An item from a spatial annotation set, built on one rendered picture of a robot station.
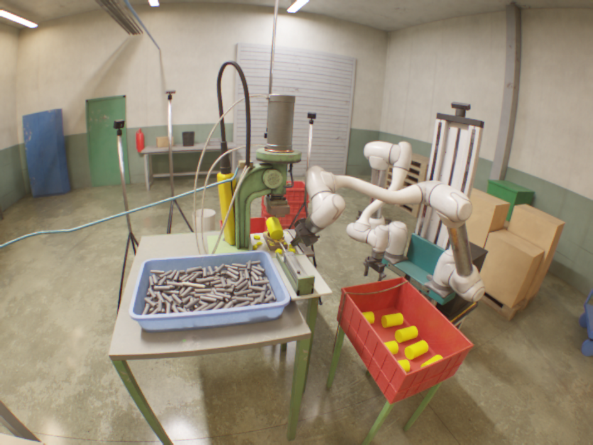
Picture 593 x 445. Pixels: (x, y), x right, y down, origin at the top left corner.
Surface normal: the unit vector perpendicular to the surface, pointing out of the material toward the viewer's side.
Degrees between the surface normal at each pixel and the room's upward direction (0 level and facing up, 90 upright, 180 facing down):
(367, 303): 90
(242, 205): 90
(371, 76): 90
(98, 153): 90
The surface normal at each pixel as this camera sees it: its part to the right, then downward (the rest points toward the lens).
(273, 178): 0.32, 0.39
